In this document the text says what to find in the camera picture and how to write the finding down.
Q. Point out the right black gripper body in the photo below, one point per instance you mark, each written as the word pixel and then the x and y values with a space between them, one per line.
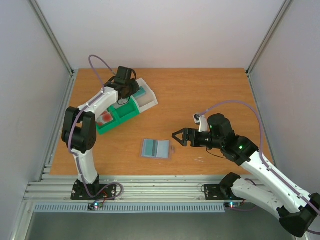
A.
pixel 189 137

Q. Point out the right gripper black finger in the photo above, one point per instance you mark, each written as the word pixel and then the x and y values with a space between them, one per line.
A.
pixel 182 141
pixel 180 132

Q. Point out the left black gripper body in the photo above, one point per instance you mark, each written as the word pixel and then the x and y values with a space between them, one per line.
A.
pixel 132 90

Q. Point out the teal credit card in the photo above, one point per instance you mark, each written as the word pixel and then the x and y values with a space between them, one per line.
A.
pixel 141 92

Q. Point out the pink card holder wallet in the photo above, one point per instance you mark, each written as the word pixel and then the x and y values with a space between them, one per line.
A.
pixel 165 149

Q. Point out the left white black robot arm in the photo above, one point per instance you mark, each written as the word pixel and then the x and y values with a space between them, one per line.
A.
pixel 79 127

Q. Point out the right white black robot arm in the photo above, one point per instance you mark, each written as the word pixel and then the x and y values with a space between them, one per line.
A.
pixel 294 207

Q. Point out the teal striped card in holder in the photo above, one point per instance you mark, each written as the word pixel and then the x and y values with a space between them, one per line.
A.
pixel 149 148

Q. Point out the white translucent plastic bin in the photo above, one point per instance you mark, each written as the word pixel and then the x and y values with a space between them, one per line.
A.
pixel 146 102

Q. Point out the green plastic bin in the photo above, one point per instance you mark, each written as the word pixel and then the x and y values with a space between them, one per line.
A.
pixel 121 114

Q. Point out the right small circuit board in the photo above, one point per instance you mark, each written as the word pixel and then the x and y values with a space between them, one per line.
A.
pixel 233 205

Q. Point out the small circuit board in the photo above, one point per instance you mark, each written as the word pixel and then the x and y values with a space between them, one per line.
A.
pixel 94 206
pixel 233 205

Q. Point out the left small circuit board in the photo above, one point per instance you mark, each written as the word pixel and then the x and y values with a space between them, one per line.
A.
pixel 94 206

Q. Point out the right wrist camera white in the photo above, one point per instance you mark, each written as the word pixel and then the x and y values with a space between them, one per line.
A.
pixel 201 121

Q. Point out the aluminium rail frame front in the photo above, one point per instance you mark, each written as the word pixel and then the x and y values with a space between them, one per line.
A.
pixel 137 188

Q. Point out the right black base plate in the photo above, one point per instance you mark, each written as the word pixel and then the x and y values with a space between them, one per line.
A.
pixel 212 192

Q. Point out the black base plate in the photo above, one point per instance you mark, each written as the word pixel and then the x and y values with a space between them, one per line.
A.
pixel 212 192
pixel 96 191

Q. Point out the grey slotted cable duct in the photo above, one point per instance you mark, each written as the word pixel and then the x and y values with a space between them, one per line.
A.
pixel 130 208

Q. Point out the left aluminium corner post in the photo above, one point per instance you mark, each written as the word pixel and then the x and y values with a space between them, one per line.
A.
pixel 50 34

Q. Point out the aluminium corner post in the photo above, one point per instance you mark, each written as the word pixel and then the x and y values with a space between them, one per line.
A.
pixel 269 34
pixel 50 34

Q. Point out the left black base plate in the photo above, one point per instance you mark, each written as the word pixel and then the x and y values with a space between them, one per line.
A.
pixel 96 191

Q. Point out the right aluminium corner post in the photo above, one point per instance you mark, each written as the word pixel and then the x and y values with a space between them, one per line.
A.
pixel 269 34

